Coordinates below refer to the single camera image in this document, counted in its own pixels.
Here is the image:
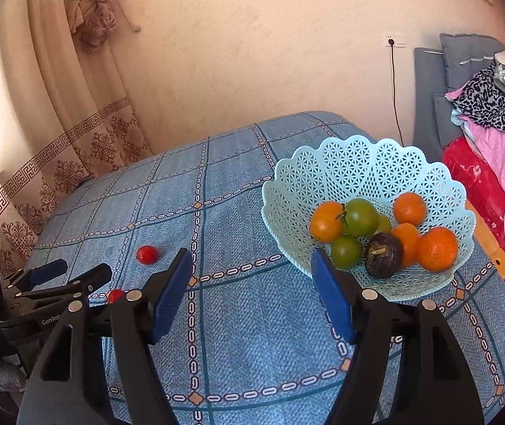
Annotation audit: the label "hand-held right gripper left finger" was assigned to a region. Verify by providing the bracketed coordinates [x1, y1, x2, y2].
[16, 248, 195, 425]

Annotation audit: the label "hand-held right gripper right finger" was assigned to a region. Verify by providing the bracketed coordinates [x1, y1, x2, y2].
[311, 248, 485, 425]

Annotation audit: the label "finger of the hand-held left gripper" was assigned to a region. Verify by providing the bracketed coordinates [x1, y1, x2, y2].
[12, 263, 113, 317]
[2, 259, 68, 294]

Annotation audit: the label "small green tomato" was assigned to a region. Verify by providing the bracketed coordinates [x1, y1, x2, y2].
[331, 236, 363, 271]

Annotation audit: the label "dark passion fruit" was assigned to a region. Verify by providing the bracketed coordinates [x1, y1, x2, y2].
[364, 233, 404, 279]

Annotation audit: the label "orange tomato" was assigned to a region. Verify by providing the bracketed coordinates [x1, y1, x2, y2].
[310, 201, 346, 243]

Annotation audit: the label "large green tomato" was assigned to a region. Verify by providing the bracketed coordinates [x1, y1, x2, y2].
[344, 198, 380, 237]

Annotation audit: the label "large orange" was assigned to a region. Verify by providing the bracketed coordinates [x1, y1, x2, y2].
[417, 227, 459, 273]

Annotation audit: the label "light blue lattice basket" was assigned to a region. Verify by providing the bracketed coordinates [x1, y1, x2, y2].
[262, 136, 477, 302]

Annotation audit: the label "small orange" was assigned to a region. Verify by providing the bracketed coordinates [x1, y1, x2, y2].
[393, 192, 427, 226]
[390, 223, 421, 268]

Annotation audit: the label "blue checked tablecloth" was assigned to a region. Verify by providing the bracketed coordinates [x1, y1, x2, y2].
[27, 110, 505, 425]

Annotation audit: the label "orange wooden chair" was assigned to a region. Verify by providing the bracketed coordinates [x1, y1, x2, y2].
[465, 199, 505, 279]

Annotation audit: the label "beige patterned curtain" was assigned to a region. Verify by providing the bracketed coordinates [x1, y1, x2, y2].
[0, 0, 151, 275]

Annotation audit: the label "red cloth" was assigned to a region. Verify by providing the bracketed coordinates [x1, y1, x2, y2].
[442, 137, 505, 237]

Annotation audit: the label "grey pillows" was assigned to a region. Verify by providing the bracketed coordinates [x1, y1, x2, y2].
[413, 48, 461, 160]

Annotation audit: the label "pile of clothes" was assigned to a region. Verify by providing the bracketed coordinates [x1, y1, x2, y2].
[444, 86, 505, 271]

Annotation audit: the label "rose curtain tieback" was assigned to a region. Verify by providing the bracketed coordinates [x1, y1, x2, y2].
[71, 0, 142, 54]

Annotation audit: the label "grey cushion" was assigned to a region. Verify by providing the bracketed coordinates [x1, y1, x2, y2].
[439, 33, 505, 94]

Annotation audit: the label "black power cable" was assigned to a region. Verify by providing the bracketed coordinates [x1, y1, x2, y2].
[389, 46, 406, 142]

